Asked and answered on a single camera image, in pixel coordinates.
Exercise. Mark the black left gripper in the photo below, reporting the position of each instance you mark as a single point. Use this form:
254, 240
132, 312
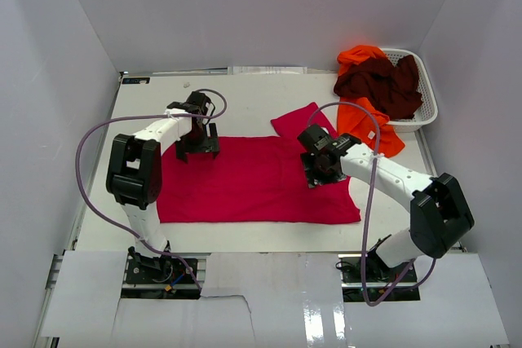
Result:
208, 144

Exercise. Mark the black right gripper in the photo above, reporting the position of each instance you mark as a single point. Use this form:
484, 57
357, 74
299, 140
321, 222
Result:
312, 177

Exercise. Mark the magenta t shirt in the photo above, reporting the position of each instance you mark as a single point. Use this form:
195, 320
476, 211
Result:
257, 179

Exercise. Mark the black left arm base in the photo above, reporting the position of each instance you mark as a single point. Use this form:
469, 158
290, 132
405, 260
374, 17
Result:
162, 278

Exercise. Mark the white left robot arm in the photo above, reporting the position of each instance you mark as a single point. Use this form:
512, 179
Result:
134, 175

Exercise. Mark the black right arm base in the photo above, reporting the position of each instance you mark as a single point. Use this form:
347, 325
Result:
378, 281

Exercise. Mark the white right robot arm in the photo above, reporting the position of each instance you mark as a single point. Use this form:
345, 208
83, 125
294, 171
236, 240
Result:
439, 215

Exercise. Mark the orange t shirt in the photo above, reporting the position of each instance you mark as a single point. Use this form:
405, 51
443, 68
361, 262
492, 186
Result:
357, 123

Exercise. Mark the dark maroon t shirt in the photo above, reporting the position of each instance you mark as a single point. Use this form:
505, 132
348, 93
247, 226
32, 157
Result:
392, 89

